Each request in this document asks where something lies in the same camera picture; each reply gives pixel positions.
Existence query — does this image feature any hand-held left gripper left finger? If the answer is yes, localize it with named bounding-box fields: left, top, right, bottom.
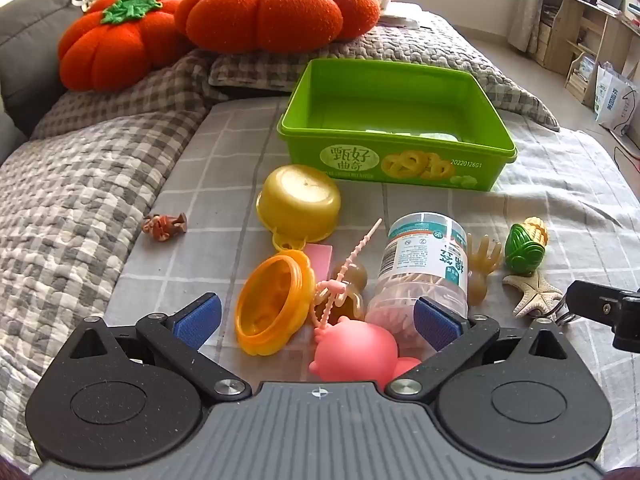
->
left=66, top=292, right=253, bottom=404

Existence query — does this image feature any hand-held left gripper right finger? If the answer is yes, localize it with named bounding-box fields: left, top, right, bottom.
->
left=384, top=296, right=572, bottom=404

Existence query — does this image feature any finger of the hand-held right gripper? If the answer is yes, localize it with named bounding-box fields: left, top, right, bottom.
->
left=552, top=280, right=626, bottom=328

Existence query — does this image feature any clear cotton swab jar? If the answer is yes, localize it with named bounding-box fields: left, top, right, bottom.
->
left=365, top=212, right=471, bottom=348

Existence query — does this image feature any orange plastic lid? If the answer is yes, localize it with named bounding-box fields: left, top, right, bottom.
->
left=235, top=250, right=317, bottom=357

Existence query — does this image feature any amber hand toy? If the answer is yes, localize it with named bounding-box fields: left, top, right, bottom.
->
left=466, top=234, right=503, bottom=305

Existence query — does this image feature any green corn toy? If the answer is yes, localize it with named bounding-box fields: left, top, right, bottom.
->
left=504, top=216, right=549, bottom=275

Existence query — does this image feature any amber octopus toy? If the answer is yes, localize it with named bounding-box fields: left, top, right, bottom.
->
left=330, top=260, right=371, bottom=322

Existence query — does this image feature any gold plastic bowl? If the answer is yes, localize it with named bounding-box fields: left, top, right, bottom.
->
left=256, top=164, right=342, bottom=252

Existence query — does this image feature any green plastic box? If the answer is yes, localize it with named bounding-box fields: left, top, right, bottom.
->
left=276, top=58, right=518, bottom=192

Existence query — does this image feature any beige starfish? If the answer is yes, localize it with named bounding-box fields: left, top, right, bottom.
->
left=502, top=269, right=566, bottom=318

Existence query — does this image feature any brown figurine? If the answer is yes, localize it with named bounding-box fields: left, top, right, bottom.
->
left=142, top=212, right=188, bottom=242

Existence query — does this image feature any pink block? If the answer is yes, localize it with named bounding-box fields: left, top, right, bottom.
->
left=302, top=243, right=335, bottom=277

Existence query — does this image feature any grey grid bed sheet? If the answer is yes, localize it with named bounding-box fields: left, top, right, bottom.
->
left=65, top=95, right=640, bottom=461

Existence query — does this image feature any grey checked quilt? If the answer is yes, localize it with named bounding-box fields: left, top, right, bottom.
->
left=0, top=50, right=223, bottom=473

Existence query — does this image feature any white paper bag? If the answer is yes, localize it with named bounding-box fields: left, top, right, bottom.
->
left=594, top=62, right=639, bottom=132

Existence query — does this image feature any wooden bookshelf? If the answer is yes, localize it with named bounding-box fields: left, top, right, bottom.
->
left=532, top=0, right=640, bottom=107

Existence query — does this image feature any small orange pumpkin cushion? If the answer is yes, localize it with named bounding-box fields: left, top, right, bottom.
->
left=57, top=0, right=197, bottom=93

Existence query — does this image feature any white folded cloth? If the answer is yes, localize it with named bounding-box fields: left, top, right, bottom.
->
left=379, top=2, right=427, bottom=29

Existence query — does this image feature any large orange pumpkin cushion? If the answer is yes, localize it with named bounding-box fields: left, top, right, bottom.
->
left=174, top=0, right=381, bottom=54

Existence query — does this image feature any grey sofa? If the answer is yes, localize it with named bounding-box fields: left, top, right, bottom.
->
left=0, top=0, right=103, bottom=153

